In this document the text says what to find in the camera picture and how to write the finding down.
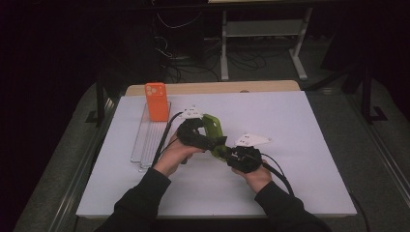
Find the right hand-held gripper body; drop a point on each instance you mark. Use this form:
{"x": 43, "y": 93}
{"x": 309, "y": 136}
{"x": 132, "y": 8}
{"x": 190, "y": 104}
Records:
{"x": 248, "y": 159}

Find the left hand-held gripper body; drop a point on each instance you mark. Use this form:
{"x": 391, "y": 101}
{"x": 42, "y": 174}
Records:
{"x": 193, "y": 137}

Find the green cartoon phone case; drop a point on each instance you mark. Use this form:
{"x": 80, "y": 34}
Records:
{"x": 214, "y": 127}

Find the orange phone case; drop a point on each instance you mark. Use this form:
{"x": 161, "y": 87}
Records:
{"x": 157, "y": 103}

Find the clear plastic rack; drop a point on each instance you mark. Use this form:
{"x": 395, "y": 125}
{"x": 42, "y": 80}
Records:
{"x": 146, "y": 145}

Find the person's right hand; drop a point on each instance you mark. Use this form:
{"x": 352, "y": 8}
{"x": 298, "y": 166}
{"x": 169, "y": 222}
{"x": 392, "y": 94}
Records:
{"x": 256, "y": 180}

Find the person's left hand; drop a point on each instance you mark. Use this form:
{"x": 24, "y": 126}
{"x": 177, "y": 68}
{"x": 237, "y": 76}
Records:
{"x": 172, "y": 158}

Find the wooden table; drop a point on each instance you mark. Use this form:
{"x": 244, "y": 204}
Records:
{"x": 225, "y": 87}

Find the black metal stand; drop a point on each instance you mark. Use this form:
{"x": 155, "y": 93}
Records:
{"x": 366, "y": 96}
{"x": 100, "y": 96}

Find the white metal table frame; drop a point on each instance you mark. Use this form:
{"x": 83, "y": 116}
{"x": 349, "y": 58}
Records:
{"x": 264, "y": 28}

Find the metal side rail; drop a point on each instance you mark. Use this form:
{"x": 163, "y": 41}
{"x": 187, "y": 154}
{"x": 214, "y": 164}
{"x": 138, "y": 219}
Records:
{"x": 380, "y": 141}
{"x": 80, "y": 174}

